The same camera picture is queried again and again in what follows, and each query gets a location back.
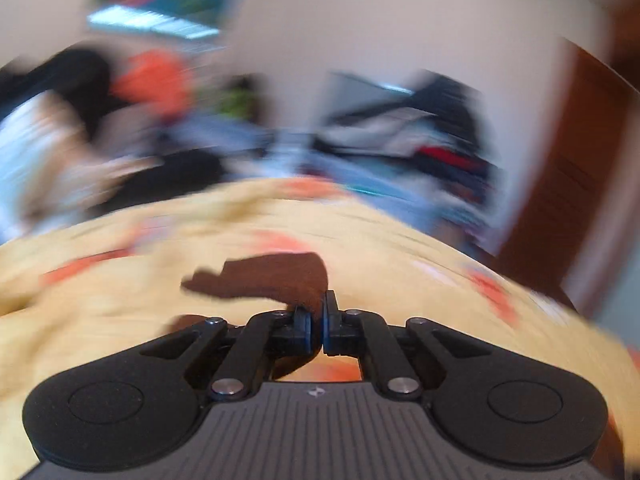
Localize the yellow floral blanket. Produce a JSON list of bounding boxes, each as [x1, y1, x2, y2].
[[0, 177, 640, 480]]

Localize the orange cloth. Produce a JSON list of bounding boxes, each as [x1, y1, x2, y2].
[[110, 50, 196, 121]]

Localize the pile of mixed clothes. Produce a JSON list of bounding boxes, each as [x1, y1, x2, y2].
[[280, 72, 506, 256]]

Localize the black cloth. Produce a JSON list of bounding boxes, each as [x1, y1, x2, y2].
[[95, 147, 226, 211]]

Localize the brown wooden door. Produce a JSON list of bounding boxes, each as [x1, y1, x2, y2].
[[495, 45, 640, 306]]

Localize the brown small pants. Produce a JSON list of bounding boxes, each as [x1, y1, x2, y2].
[[167, 252, 332, 382]]

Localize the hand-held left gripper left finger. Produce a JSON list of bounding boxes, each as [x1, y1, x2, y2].
[[142, 305, 319, 402]]

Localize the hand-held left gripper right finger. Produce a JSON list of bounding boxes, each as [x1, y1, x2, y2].
[[322, 290, 482, 402]]

